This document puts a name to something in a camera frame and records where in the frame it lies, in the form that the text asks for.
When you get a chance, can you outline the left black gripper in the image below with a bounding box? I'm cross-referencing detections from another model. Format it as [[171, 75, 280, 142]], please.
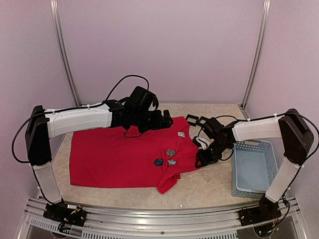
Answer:
[[132, 110, 174, 133]]

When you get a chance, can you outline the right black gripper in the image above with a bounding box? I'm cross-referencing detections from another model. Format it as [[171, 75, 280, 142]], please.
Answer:
[[194, 139, 229, 168]]

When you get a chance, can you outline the silver white brooch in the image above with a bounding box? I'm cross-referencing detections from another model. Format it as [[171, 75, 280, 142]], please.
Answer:
[[167, 159, 177, 165]]

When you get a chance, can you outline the red t-shirt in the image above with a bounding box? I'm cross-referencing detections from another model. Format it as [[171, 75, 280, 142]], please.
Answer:
[[69, 117, 198, 194]]

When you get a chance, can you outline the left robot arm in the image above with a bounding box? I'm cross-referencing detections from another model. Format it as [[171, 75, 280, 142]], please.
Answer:
[[25, 98, 173, 222]]

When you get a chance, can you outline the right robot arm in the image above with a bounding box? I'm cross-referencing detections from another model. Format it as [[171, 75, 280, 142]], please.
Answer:
[[193, 108, 318, 221]]

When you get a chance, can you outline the blue round brooch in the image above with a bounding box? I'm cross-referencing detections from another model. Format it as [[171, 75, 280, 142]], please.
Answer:
[[154, 158, 164, 166]]

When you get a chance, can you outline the blue plastic basket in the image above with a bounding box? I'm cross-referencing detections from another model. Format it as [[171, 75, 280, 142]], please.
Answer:
[[232, 140, 278, 199]]

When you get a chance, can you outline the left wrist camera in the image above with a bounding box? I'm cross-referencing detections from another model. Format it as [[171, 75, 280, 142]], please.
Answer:
[[126, 86, 159, 111]]

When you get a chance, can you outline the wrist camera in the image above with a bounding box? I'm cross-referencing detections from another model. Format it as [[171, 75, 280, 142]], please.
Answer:
[[126, 86, 159, 111], [202, 117, 224, 139]]

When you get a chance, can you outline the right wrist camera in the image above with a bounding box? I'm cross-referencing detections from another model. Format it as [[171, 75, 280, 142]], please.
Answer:
[[202, 117, 224, 139]]

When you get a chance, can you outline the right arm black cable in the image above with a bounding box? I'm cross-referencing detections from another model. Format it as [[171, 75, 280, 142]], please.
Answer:
[[211, 112, 316, 170]]

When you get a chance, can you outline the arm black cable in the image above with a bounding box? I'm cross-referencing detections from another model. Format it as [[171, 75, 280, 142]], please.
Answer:
[[211, 112, 316, 170], [12, 74, 150, 164]]

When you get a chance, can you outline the black square frame middle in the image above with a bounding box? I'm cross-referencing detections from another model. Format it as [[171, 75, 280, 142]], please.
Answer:
[[197, 116, 209, 127]]

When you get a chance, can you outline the black square frame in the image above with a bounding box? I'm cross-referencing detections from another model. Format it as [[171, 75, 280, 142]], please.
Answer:
[[185, 114, 199, 127], [197, 116, 209, 127]]

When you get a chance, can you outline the black square frame left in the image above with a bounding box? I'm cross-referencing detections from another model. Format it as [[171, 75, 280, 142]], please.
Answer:
[[185, 114, 199, 127]]

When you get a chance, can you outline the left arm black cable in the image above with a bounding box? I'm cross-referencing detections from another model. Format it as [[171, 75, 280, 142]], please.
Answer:
[[12, 74, 150, 164]]

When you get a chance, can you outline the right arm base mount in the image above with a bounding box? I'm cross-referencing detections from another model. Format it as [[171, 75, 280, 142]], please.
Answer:
[[238, 207, 282, 226]]

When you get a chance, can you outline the aluminium front rail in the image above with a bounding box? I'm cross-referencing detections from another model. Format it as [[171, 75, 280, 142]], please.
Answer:
[[23, 196, 307, 239]]

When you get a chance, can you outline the right aluminium corner post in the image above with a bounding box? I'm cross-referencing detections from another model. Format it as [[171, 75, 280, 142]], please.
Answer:
[[241, 0, 271, 111]]

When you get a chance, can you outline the aluminium corner post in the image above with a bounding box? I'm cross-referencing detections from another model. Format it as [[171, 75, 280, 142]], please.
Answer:
[[241, 0, 271, 111], [50, 0, 81, 106]]

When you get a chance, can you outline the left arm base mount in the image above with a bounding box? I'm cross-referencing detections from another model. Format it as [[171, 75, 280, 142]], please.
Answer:
[[43, 202, 87, 227]]

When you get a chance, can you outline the left aluminium corner post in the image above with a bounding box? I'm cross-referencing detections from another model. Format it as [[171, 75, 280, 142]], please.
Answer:
[[50, 0, 81, 106]]

